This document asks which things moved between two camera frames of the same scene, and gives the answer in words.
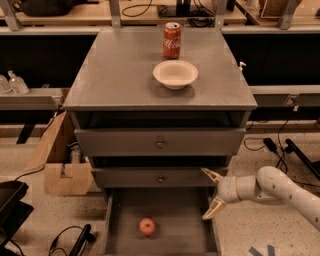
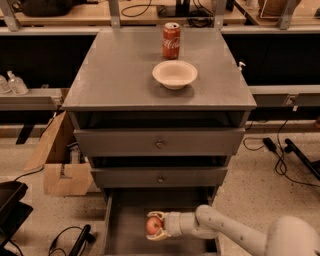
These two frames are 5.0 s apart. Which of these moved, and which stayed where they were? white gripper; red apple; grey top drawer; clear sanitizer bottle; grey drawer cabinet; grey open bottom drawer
Moved: white gripper; red apple
Stayed: grey drawer cabinet; grey top drawer; grey open bottom drawer; clear sanitizer bottle
